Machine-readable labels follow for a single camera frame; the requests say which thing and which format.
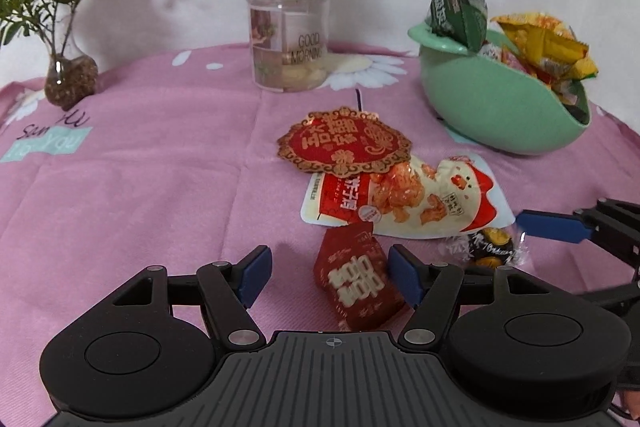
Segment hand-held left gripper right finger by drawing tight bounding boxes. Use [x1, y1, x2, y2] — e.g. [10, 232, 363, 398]
[387, 243, 561, 350]

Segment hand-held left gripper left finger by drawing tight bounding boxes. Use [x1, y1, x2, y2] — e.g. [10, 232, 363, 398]
[102, 244, 275, 350]

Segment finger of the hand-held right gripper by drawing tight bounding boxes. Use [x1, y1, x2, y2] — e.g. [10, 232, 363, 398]
[516, 198, 640, 278]
[570, 281, 640, 315]

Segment small red gold-lettered packet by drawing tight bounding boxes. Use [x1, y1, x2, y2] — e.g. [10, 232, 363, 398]
[313, 222, 406, 333]

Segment chocolate candy clear wrapper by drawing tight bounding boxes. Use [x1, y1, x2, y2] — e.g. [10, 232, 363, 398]
[435, 227, 531, 269]

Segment shrimp-print snack packet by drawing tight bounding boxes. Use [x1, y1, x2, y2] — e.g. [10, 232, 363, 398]
[300, 155, 516, 240]

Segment green bowl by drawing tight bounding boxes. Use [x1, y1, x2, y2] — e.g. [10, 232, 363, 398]
[406, 23, 592, 156]

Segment red round ornate packet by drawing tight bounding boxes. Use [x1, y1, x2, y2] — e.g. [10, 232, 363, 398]
[276, 106, 413, 178]

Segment yellow snack packet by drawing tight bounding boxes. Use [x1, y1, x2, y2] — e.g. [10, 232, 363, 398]
[490, 11, 600, 96]

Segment green triangular snack packet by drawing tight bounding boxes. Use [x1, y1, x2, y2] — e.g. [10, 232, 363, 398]
[428, 0, 489, 54]

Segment pink floral tablecloth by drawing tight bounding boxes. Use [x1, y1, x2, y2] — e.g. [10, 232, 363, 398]
[0, 41, 640, 427]

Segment plant in clear plastic cup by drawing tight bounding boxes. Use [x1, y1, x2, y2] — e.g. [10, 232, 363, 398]
[235, 0, 378, 94]

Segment leafy plant in glass vase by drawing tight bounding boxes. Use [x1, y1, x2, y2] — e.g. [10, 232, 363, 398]
[0, 0, 177, 112]

